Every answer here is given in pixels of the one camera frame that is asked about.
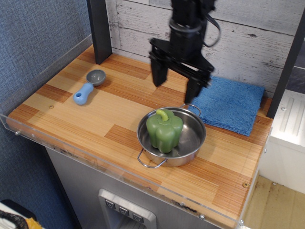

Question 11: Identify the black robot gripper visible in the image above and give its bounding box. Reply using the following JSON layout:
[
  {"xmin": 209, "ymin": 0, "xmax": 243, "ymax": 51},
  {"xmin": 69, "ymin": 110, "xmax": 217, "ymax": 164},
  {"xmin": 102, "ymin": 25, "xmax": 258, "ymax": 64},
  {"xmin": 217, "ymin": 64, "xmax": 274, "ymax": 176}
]
[{"xmin": 150, "ymin": 22, "xmax": 214, "ymax": 104}]

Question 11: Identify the blue towel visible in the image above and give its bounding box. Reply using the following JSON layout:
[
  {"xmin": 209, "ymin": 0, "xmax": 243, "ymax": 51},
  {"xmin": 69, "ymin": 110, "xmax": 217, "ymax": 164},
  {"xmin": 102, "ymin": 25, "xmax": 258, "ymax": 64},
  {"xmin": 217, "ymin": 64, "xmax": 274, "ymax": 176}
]
[{"xmin": 189, "ymin": 76, "xmax": 264, "ymax": 136}]

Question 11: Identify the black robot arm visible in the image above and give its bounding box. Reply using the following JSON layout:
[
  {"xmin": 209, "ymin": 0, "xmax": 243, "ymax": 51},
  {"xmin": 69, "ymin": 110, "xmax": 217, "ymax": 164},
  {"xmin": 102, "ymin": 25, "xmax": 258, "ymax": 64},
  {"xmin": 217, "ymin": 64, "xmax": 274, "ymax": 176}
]
[{"xmin": 150, "ymin": 0, "xmax": 220, "ymax": 104}]

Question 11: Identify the blue and grey spoon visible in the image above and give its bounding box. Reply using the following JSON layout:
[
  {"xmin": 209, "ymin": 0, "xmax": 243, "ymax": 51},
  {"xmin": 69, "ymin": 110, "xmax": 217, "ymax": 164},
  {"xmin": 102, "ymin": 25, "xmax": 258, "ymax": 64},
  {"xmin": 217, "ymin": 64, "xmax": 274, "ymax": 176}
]
[{"xmin": 73, "ymin": 70, "xmax": 106, "ymax": 105}]

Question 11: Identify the green toy bell pepper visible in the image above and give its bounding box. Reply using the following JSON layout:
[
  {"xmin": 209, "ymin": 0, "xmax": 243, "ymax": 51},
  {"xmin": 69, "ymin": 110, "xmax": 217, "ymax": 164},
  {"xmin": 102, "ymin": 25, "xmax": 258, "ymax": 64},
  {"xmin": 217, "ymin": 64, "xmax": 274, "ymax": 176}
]
[{"xmin": 146, "ymin": 109, "xmax": 183, "ymax": 153}]

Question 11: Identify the stainless steel pot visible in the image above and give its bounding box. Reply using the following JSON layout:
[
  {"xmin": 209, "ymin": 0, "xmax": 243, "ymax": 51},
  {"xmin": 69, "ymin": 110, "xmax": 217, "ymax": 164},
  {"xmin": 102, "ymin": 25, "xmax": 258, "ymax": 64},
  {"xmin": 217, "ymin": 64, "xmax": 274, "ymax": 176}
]
[{"xmin": 137, "ymin": 104, "xmax": 206, "ymax": 168}]

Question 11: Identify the white ridged appliance top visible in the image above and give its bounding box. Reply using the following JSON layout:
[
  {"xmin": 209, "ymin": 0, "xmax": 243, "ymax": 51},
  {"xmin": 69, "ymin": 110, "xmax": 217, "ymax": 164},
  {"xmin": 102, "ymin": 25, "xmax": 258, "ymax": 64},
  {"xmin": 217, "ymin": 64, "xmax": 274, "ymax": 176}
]
[{"xmin": 270, "ymin": 90, "xmax": 305, "ymax": 147}]

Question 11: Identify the clear acrylic table guard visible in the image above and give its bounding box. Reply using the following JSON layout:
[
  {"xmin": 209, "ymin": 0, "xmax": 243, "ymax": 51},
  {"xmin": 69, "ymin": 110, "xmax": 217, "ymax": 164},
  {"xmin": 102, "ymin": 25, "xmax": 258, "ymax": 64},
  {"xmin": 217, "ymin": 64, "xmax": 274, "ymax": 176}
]
[{"xmin": 0, "ymin": 35, "xmax": 271, "ymax": 229}]

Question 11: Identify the silver dispenser button panel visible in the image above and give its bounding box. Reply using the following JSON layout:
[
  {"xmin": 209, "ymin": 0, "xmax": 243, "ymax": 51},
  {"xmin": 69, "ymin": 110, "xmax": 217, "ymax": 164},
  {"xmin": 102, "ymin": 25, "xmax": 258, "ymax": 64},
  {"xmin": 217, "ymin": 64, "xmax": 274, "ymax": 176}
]
[{"xmin": 98, "ymin": 188, "xmax": 157, "ymax": 229}]

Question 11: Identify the yellow and black object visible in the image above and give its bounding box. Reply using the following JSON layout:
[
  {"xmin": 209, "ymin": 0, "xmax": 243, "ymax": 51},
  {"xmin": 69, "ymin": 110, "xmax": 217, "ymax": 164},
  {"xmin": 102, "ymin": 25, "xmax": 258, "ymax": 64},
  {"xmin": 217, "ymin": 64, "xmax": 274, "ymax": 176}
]
[{"xmin": 0, "ymin": 210, "xmax": 43, "ymax": 229}]

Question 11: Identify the dark left vertical post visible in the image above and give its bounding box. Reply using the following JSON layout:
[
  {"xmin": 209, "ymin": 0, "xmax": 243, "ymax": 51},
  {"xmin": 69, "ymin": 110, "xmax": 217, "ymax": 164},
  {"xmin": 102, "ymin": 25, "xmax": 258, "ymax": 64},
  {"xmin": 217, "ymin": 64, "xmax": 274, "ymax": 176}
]
[{"xmin": 87, "ymin": 0, "xmax": 112, "ymax": 64}]

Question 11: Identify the dark vertical post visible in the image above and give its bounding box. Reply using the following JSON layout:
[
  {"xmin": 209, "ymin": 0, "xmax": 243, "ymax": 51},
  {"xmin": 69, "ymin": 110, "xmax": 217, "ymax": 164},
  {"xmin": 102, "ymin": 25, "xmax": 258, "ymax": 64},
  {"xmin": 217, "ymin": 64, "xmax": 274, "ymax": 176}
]
[
  {"xmin": 87, "ymin": 0, "xmax": 112, "ymax": 64},
  {"xmin": 266, "ymin": 11, "xmax": 305, "ymax": 118}
]

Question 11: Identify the dark right vertical post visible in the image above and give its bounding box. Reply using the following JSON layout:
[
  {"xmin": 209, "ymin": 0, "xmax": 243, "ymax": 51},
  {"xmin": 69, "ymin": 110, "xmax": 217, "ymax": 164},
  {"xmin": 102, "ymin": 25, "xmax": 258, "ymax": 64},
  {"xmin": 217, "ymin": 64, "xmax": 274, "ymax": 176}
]
[{"xmin": 266, "ymin": 11, "xmax": 305, "ymax": 118}]

